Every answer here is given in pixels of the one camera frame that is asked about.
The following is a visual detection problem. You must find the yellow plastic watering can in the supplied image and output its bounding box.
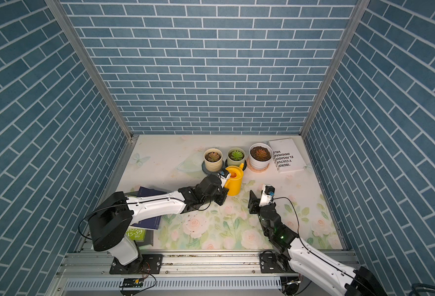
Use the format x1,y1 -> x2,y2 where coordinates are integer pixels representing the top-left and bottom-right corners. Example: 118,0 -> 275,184
225,164 -> 244,196

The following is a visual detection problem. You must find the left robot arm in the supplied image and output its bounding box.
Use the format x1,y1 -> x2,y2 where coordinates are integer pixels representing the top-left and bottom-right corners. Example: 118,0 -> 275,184
85,170 -> 230,266

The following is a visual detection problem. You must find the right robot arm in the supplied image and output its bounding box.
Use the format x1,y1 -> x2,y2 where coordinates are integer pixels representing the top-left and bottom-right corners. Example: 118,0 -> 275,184
248,186 -> 386,296

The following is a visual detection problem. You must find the cream pot with succulent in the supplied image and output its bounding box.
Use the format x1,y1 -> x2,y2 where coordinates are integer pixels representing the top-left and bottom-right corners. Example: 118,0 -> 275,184
204,148 -> 223,172

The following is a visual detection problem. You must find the green pot with succulent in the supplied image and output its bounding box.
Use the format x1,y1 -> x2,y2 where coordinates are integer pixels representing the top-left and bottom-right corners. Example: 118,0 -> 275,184
227,148 -> 246,167

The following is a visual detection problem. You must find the white pot with red succulent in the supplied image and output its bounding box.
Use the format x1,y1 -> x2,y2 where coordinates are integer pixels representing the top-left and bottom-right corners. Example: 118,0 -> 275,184
249,143 -> 273,167

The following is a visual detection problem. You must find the dark green saucer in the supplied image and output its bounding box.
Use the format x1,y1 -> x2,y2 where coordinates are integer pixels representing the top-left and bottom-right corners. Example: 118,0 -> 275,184
224,159 -> 247,171

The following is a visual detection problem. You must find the dark grey saucer left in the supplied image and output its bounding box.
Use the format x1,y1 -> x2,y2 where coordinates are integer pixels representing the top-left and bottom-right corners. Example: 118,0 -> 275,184
202,159 -> 226,176

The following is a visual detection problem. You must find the pink saucer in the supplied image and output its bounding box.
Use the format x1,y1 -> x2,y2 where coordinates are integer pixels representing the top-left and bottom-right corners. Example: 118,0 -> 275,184
247,159 -> 270,173

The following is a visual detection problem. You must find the white book black text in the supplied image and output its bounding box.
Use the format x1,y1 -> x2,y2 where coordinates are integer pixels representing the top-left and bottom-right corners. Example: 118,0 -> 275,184
269,138 -> 306,173

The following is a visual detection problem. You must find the dark blue book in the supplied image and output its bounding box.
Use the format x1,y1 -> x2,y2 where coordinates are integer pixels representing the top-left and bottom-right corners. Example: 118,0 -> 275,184
131,187 -> 165,230

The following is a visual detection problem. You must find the green cover book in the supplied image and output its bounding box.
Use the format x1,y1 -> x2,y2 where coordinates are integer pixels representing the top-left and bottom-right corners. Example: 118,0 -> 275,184
126,226 -> 154,247

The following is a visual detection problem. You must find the small green circuit board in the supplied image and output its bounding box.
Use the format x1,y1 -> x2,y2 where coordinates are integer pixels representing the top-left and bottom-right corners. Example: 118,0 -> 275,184
119,278 -> 144,290

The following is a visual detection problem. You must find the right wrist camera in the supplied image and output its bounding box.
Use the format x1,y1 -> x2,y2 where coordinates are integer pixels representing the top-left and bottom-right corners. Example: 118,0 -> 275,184
259,185 -> 275,207

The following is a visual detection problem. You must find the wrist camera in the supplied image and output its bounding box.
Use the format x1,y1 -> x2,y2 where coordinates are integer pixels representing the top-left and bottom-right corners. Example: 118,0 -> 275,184
259,185 -> 275,207
217,169 -> 231,187

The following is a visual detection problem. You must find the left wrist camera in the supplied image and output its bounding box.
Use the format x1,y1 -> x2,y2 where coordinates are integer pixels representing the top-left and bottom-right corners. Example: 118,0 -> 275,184
217,169 -> 231,187

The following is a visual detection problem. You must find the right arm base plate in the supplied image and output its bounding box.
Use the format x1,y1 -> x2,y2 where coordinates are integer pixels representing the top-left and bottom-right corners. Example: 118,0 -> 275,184
259,251 -> 293,273

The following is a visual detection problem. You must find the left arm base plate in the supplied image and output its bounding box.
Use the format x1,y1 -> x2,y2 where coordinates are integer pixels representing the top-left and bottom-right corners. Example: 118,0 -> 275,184
110,254 -> 163,275

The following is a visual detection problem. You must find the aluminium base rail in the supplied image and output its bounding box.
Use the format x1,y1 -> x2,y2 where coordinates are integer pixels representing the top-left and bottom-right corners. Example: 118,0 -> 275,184
47,250 -> 284,296

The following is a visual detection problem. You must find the black cable bottom right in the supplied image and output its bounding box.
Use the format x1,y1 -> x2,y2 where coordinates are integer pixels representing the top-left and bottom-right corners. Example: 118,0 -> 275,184
409,282 -> 435,296

